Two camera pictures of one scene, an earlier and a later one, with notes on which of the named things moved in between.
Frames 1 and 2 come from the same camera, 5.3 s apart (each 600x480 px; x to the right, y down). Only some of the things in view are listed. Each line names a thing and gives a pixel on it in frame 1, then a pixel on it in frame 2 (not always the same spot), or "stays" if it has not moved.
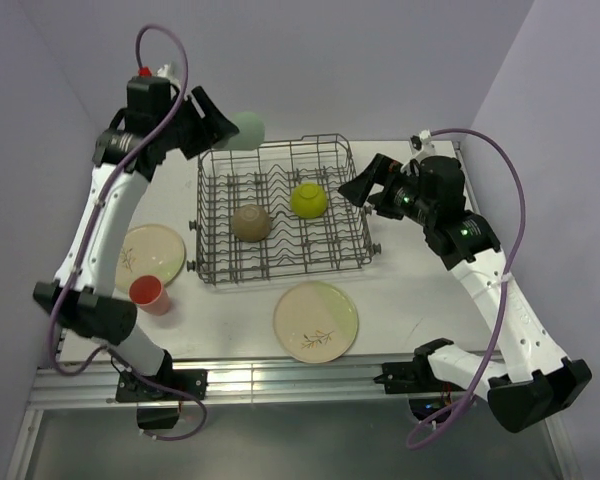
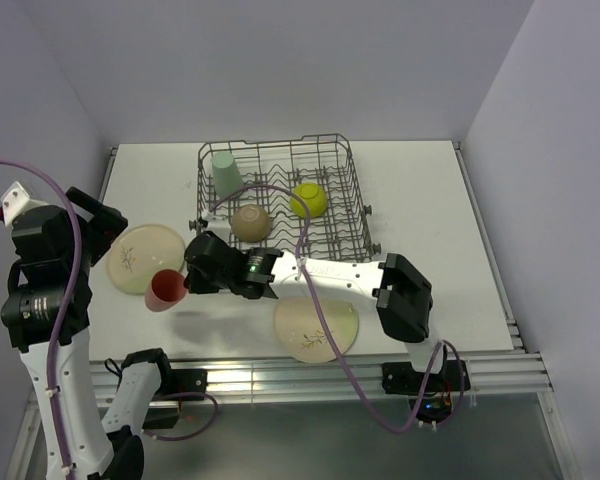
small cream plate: x=151 y=250 stays
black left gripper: x=211 y=129 → x=104 y=226
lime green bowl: x=308 y=200 stays
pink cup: x=150 y=295 → x=166 y=290
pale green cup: x=251 y=131 → x=227 y=177
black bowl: x=251 y=223 stays
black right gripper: x=358 y=189 → x=197 y=285
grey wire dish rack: x=271 y=211 stays
